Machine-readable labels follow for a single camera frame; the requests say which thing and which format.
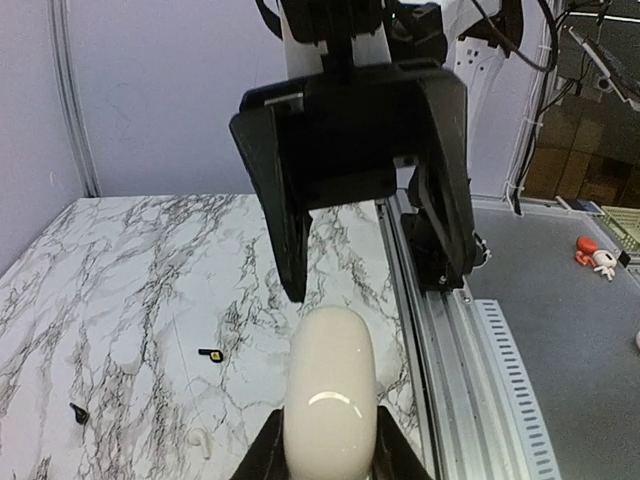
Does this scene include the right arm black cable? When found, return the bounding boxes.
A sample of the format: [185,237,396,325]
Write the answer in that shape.
[469,0,561,216]

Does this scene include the aluminium front rail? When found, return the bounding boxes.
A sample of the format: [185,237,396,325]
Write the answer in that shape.
[376,193,561,479]

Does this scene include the red and white toy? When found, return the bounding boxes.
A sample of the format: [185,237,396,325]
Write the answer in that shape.
[574,236,630,282]

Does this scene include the white earbud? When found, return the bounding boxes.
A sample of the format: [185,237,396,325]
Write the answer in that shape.
[187,427,211,460]

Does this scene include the black earbud centre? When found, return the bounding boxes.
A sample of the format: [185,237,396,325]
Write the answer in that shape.
[69,402,89,425]

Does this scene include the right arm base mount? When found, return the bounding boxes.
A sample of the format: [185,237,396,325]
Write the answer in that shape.
[401,213,464,293]

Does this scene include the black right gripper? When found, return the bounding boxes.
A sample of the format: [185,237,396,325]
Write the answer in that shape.
[230,62,476,303]

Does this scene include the black earbud with yellow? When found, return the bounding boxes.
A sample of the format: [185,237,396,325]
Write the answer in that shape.
[198,349,224,363]

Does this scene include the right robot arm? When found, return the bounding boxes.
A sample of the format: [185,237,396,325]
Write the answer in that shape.
[229,1,523,303]

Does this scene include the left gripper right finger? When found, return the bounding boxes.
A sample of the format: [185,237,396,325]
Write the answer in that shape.
[372,406,432,480]

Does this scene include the white earbud charging case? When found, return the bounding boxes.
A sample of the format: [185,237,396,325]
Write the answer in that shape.
[283,306,378,479]

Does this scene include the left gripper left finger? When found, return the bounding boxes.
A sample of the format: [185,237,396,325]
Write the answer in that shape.
[232,409,288,480]

